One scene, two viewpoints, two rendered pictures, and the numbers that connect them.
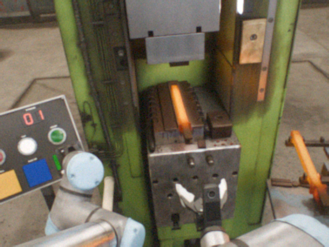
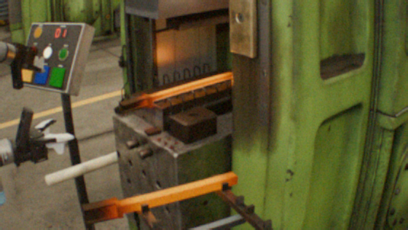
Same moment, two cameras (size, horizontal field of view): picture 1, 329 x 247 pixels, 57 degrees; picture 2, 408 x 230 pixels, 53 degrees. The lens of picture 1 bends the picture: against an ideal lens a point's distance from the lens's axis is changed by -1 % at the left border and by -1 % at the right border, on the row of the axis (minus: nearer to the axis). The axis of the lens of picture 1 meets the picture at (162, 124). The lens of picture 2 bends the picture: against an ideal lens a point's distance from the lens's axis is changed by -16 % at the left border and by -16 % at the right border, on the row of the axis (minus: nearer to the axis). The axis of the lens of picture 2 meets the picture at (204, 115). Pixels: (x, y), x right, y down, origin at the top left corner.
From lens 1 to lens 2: 1.38 m
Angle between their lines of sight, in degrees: 48
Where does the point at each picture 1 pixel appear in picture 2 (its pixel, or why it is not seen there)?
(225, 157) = (163, 162)
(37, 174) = (40, 76)
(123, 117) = (146, 76)
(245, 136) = (248, 177)
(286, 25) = (284, 16)
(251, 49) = (239, 33)
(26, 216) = not seen: hidden behind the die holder
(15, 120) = (52, 30)
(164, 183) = (124, 161)
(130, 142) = not seen: hidden behind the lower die
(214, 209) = (20, 129)
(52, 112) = (71, 34)
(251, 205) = not seen: outside the picture
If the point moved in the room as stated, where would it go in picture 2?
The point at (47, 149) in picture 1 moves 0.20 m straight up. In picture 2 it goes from (54, 61) to (51, 14)
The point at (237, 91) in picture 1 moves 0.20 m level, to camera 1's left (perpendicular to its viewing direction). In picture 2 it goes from (236, 94) to (195, 76)
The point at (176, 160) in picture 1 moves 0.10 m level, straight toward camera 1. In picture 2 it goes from (128, 135) to (101, 143)
